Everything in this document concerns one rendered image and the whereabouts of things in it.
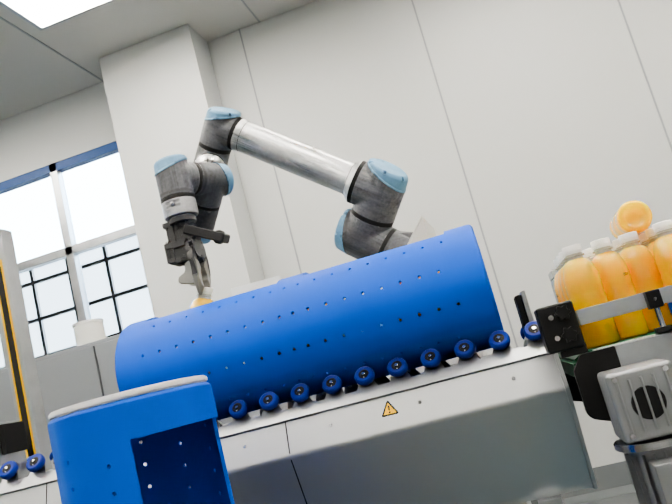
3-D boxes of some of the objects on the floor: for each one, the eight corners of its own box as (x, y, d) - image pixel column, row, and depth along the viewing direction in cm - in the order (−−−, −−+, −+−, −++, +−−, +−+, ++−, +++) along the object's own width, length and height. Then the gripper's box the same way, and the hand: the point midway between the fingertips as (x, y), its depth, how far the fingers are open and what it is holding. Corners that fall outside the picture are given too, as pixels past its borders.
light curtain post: (96, 800, 205) (-4, 236, 234) (115, 797, 204) (12, 230, 233) (85, 814, 199) (-17, 233, 228) (104, 811, 198) (-1, 228, 227)
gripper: (174, 227, 194) (190, 303, 191) (154, 220, 183) (171, 301, 179) (203, 218, 193) (220, 294, 189) (185, 210, 182) (203, 291, 178)
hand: (205, 289), depth 184 cm, fingers closed on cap, 4 cm apart
